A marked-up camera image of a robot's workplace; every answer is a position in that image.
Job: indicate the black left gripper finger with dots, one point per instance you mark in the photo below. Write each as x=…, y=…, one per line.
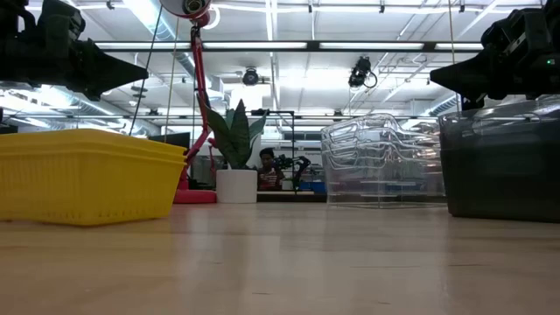
x=109, y=72

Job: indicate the small black robot arm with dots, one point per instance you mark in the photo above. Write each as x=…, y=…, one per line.
x=297, y=168

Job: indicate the black monitor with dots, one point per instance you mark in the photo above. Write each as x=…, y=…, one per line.
x=172, y=141

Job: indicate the green snake plant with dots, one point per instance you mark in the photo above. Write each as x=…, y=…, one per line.
x=238, y=135

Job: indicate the white plant pot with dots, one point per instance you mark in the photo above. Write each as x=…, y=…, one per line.
x=236, y=186

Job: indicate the blue bin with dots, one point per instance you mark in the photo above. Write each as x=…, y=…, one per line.
x=314, y=186

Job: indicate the person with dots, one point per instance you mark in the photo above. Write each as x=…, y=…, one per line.
x=269, y=175

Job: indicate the red camera stand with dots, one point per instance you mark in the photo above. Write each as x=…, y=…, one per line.
x=199, y=65

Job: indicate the round black ceiling camera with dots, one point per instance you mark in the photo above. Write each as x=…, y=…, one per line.
x=250, y=76

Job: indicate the black overhead frame bar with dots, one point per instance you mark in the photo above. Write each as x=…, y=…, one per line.
x=312, y=45

